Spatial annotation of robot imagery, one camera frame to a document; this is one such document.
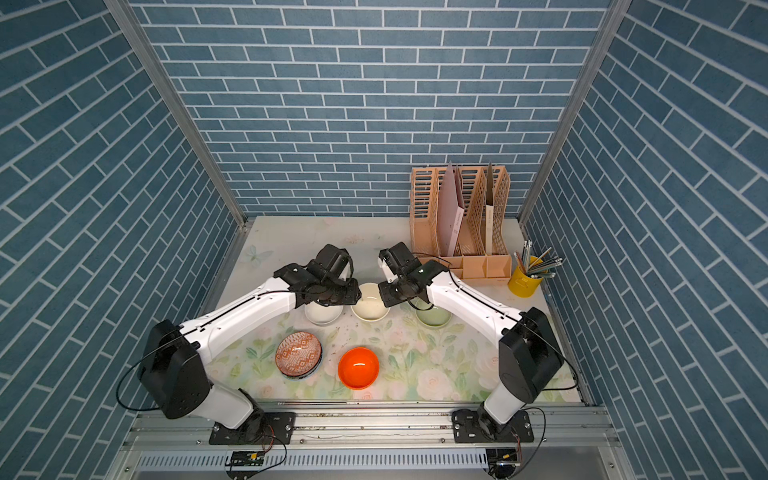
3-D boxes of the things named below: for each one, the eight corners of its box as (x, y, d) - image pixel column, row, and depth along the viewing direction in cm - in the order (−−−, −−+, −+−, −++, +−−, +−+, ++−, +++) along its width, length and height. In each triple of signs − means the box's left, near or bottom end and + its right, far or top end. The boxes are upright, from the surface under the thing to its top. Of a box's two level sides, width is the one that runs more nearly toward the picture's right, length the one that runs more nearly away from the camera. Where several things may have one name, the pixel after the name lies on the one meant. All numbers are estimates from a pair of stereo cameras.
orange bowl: (338, 392, 81) (335, 387, 78) (342, 352, 88) (340, 347, 85) (378, 392, 81) (377, 388, 78) (380, 352, 88) (379, 347, 85)
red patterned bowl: (278, 382, 82) (269, 374, 77) (288, 341, 90) (281, 331, 84) (320, 382, 82) (315, 374, 77) (327, 341, 90) (322, 331, 84)
